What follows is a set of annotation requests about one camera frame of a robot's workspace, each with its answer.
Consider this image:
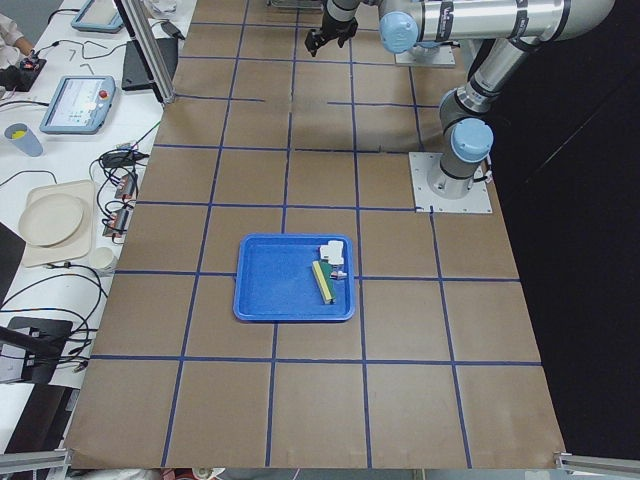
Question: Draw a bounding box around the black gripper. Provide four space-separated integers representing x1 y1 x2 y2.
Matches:
304 12 358 57

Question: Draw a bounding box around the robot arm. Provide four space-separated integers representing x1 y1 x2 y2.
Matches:
305 1 624 189

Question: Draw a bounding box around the black laptop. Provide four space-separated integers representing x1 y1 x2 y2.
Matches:
120 36 180 92

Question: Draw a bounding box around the white circuit breaker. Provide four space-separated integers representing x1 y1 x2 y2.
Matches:
319 240 344 268

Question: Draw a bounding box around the far teach pendant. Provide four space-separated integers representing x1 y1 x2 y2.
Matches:
71 0 124 34

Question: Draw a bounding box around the teach pendant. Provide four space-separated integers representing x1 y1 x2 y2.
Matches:
39 75 116 134
71 0 124 34

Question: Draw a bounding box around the green yellow terminal block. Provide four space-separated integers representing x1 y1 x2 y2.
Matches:
311 260 347 304

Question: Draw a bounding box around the blue plastic tray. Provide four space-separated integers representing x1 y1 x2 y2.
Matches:
233 233 355 323

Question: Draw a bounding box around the near teach pendant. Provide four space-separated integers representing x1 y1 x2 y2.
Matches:
39 75 116 134

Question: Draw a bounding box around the white paper cup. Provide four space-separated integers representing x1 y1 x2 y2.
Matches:
89 247 118 276

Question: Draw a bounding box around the grey blue cup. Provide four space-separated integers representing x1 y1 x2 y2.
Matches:
4 123 43 157

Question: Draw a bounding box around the beige tray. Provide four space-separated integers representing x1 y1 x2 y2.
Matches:
18 180 96 267

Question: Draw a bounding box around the beige round plate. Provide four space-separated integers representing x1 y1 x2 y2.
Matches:
18 194 84 247

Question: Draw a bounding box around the black monitor stand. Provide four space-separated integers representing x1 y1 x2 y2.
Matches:
1 316 73 384

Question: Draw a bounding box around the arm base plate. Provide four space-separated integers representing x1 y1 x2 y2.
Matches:
409 152 492 214
395 44 456 68

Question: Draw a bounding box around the aluminium frame post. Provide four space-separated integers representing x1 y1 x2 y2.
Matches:
114 0 175 104

